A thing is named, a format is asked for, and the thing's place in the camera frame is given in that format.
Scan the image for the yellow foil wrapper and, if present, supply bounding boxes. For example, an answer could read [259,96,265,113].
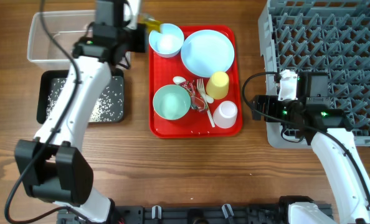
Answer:
[140,13,162,33]

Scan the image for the light blue small bowl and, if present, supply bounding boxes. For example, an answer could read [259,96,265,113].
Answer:
[149,23,184,58]

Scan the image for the mint green bowl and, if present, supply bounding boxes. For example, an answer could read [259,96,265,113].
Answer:
[153,85,191,121]

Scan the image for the red strawberry candy wrapper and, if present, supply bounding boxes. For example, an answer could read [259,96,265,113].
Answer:
[181,80,196,96]

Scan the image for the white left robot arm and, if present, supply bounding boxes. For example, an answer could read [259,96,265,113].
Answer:
[14,1,147,223]

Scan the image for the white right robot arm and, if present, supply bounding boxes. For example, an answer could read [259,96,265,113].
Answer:
[246,70,370,223]

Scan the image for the grey dishwasher rack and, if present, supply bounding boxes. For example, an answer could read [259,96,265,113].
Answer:
[258,0,370,147]

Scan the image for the clear plastic bin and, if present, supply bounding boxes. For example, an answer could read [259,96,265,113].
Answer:
[27,9,131,71]

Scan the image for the black tray with rice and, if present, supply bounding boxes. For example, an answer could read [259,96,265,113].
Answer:
[36,68,125,124]

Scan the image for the white plastic spoon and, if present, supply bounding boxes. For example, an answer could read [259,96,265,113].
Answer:
[173,76,214,103]

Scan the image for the white plastic cup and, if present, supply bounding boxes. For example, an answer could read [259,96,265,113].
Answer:
[213,101,238,129]

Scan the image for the light blue plate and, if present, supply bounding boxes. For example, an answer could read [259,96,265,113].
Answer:
[181,29,235,78]

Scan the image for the yellow plastic cup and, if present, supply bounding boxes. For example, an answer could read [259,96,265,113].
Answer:
[206,72,229,100]

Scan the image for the white plastic fork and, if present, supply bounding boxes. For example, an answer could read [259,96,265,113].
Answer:
[197,78,215,128]

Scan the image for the red plastic tray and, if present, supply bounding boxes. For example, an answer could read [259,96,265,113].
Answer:
[148,24,244,139]

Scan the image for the clear plastic wrapper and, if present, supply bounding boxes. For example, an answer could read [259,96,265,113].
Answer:
[189,94,208,113]

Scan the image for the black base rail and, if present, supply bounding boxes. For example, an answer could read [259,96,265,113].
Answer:
[56,203,334,224]

